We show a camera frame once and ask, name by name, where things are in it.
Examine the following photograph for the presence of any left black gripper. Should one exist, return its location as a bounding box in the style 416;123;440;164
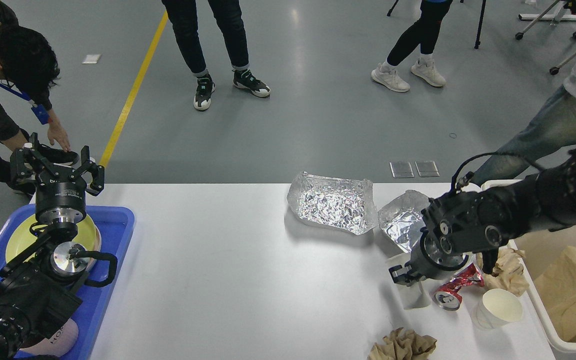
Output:
10;133;105;224

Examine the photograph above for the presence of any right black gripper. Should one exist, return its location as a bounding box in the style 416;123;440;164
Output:
389;227;470;287

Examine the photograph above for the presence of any white paper cup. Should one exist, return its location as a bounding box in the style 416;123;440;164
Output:
385;252;430;310

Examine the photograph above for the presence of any yellow plate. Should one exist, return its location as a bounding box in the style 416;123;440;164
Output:
5;215;96;264

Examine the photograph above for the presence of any brown paper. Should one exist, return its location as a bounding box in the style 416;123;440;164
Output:
481;247;530;297
367;327;437;360

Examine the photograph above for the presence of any pink mug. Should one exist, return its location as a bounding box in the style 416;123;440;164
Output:
20;318;79;357

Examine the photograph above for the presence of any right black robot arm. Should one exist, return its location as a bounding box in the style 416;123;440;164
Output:
388;148;576;286

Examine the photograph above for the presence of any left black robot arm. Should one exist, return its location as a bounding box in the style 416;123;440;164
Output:
0;133;118;360

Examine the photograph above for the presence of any crushed red can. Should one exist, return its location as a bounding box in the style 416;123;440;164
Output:
431;263;485;312

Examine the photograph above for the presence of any crumpled foil sheet right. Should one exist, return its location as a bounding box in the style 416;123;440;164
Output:
377;189;429;253

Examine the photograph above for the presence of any crumpled foil sheet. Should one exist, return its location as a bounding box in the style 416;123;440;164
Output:
286;171;378;235
377;189;429;253

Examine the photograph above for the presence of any pink plate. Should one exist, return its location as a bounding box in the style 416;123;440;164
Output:
86;225;102;272

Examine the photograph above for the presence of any crumpled foil sheet left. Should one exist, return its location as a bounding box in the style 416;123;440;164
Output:
286;171;378;235

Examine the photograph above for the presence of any metal floor plate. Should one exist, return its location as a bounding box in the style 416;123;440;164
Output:
414;161;441;178
390;161;415;179

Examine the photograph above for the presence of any person in black left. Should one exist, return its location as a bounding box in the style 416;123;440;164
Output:
0;0;80;196

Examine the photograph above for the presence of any beige plastic bin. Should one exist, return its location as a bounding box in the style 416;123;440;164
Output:
481;179;576;356

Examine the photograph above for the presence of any person in black sneakers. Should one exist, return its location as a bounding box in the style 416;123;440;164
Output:
160;0;272;111

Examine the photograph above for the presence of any person in white sneakers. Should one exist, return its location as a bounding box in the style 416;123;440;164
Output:
370;0;453;92

